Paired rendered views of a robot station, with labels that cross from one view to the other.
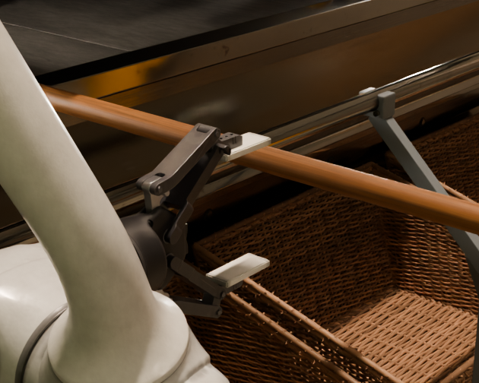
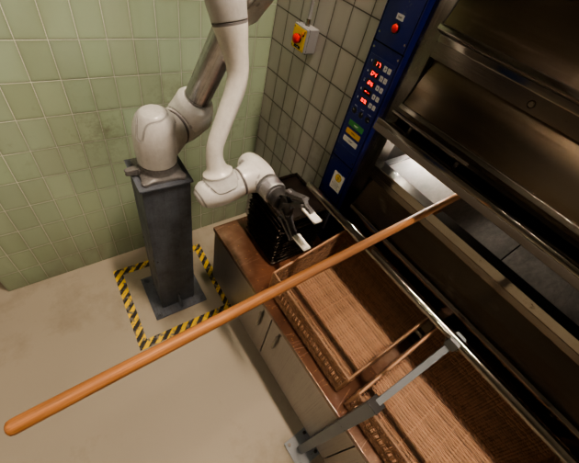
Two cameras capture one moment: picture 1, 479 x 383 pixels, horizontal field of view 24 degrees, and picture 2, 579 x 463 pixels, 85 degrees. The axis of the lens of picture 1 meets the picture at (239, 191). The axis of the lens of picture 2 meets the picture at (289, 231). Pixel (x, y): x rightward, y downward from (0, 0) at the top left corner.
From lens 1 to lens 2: 1.27 m
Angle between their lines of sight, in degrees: 75
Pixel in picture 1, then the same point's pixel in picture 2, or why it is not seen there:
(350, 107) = (433, 317)
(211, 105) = (508, 313)
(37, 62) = (475, 228)
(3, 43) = (224, 100)
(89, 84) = (458, 240)
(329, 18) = not seen: outside the picture
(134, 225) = (279, 191)
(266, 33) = (565, 333)
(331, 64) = not seen: outside the picture
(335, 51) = not seen: outside the picture
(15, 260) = (257, 164)
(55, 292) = (244, 169)
